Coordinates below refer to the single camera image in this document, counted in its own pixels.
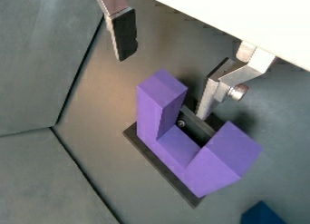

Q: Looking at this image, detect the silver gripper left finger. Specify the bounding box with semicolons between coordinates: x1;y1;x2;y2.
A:
96;0;137;62

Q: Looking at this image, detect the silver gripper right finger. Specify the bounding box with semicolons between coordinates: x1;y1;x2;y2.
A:
195;42;276;120

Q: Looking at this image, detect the purple U-shaped block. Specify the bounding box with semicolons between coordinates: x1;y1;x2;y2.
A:
136;70;261;198

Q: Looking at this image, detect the blue U-shaped block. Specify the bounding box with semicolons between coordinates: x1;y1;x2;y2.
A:
239;201;286;224

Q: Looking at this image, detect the black angle bracket fixture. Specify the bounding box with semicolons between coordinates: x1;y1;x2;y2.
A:
122;104;227;209

